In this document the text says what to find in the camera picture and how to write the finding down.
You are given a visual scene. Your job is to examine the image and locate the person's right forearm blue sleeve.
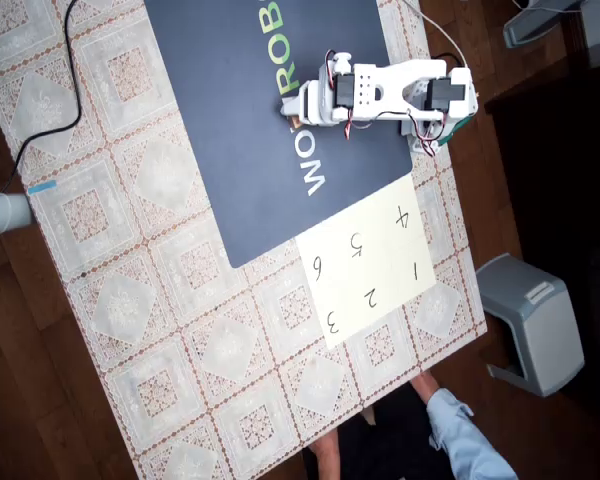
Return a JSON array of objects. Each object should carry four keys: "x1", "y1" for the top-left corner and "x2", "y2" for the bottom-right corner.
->
[{"x1": 426, "y1": 388, "x2": 519, "y2": 480}]

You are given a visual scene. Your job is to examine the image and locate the white lace tablecloth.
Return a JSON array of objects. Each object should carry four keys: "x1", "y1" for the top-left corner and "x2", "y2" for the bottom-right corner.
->
[{"x1": 0, "y1": 0, "x2": 489, "y2": 480}]

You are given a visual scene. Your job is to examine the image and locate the dark trousers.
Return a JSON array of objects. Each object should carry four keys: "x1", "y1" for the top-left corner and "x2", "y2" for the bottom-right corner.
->
[{"x1": 329, "y1": 384, "x2": 454, "y2": 480}]

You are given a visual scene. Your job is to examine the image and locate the grey plastic stool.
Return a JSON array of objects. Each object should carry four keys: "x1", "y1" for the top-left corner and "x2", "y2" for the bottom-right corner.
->
[{"x1": 474, "y1": 252, "x2": 586, "y2": 399}]

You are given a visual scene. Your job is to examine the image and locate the person's left hand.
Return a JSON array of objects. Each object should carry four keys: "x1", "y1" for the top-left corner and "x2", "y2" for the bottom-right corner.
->
[{"x1": 303, "y1": 432, "x2": 342, "y2": 480}]

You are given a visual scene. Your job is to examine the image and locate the white paper with handwritten numbers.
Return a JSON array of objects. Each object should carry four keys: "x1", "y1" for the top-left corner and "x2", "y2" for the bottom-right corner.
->
[{"x1": 294, "y1": 174, "x2": 438, "y2": 350}]

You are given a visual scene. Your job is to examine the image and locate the grey plastic object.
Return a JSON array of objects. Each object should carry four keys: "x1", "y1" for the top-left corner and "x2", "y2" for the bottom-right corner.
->
[{"x1": 502, "y1": 0, "x2": 589, "y2": 49}]

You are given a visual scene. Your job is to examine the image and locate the thin black cable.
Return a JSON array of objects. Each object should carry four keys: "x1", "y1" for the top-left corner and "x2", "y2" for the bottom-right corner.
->
[{"x1": 0, "y1": 0, "x2": 84, "y2": 196}]

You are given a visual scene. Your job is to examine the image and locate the person's right hand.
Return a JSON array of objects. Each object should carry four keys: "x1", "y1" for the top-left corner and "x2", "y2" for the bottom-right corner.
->
[{"x1": 409, "y1": 372, "x2": 442, "y2": 402}]

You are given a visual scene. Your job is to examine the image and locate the dark blue WOWROBO mat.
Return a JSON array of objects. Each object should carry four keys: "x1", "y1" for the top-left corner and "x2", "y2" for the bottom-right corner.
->
[{"x1": 143, "y1": 0, "x2": 414, "y2": 270}]

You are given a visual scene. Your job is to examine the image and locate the white USB cable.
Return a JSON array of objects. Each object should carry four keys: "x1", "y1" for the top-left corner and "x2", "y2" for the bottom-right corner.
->
[{"x1": 399, "y1": 0, "x2": 471, "y2": 71}]

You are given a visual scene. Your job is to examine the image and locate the black power cable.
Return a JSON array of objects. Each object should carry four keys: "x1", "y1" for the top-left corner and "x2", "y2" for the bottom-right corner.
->
[{"x1": 429, "y1": 52, "x2": 464, "y2": 69}]

